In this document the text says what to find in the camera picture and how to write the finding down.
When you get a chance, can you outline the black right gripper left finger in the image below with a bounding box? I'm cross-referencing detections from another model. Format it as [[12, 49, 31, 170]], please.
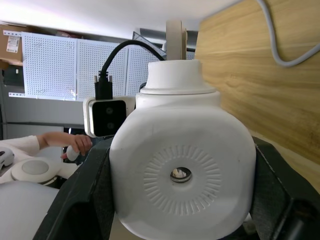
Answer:
[[33, 136, 131, 240]]

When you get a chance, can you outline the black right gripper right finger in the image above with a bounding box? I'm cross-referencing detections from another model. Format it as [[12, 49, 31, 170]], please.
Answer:
[[246, 135, 320, 240]]

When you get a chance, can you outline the small white rounded object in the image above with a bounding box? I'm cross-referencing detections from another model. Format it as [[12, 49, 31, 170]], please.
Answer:
[[65, 146, 80, 162]]

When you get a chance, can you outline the white mosquito repellent heater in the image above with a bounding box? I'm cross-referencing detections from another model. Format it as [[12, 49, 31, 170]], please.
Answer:
[[109, 59, 258, 240]]

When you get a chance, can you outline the person's bare hand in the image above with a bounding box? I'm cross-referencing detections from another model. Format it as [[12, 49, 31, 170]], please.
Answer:
[[61, 133, 94, 160]]

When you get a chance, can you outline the white joint with grey disc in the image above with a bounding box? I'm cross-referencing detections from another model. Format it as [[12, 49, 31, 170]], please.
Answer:
[[9, 158, 77, 186]]

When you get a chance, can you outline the large white rounded shell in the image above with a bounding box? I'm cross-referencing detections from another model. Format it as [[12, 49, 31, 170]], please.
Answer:
[[0, 179, 62, 240]]

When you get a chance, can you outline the white perforated pegboard panel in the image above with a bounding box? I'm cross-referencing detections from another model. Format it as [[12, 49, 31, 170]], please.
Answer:
[[76, 39, 130, 102], [126, 47, 166, 97], [20, 31, 79, 101]]

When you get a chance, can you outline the grey perforated metal angle bar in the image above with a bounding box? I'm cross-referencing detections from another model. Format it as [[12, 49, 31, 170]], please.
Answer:
[[131, 27, 168, 61]]

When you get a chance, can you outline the brown cardboard box with label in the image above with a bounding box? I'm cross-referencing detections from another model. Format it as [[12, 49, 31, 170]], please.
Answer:
[[0, 23, 25, 66]]

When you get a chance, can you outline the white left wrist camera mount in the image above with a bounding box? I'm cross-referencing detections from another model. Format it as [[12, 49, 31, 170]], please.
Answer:
[[82, 96, 137, 138]]

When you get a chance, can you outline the black camera cable with connector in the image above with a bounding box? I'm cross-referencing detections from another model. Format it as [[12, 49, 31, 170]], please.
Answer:
[[93, 39, 168, 101]]

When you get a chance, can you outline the grey cable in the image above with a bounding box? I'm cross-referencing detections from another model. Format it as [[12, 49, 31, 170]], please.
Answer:
[[256, 0, 320, 68]]

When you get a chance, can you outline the beige upright plastic post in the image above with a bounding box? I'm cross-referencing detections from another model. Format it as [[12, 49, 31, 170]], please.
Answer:
[[165, 19, 188, 61]]

